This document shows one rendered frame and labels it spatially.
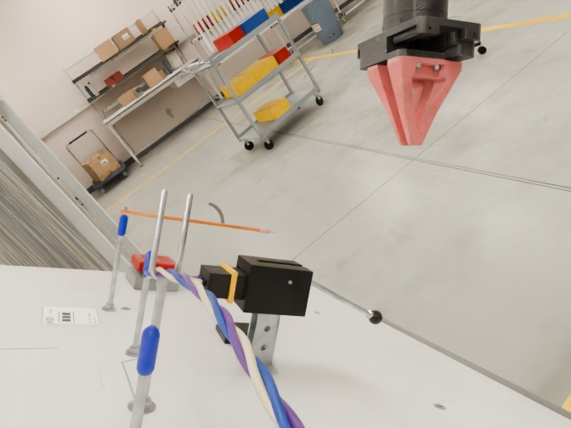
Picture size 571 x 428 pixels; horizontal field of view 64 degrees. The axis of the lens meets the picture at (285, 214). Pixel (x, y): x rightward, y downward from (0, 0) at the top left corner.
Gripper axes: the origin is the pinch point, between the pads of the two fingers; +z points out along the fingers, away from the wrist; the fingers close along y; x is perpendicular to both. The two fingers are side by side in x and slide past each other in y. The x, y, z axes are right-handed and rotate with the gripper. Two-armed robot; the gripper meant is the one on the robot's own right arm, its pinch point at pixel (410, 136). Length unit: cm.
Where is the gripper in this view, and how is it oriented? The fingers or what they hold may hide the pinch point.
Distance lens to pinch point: 45.2
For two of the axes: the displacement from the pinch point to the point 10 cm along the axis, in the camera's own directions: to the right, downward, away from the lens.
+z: 0.0, 9.9, 1.1
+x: 9.3, -0.4, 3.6
